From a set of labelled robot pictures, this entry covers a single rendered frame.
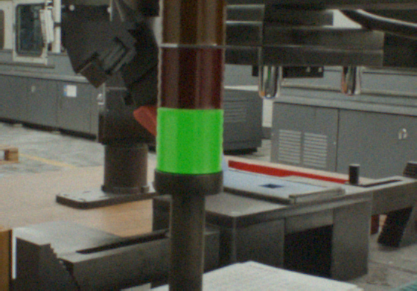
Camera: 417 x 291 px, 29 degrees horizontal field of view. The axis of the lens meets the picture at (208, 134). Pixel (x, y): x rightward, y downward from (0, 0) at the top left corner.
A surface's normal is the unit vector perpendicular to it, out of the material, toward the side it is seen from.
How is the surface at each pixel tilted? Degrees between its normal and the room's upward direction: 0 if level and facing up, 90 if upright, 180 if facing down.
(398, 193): 90
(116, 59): 61
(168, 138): 76
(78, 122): 90
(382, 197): 90
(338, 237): 90
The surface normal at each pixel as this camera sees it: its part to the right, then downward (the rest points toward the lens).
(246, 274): 0.03, -0.99
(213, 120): 0.65, -0.14
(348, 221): 0.71, 0.10
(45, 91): -0.74, 0.05
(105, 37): 0.63, -0.40
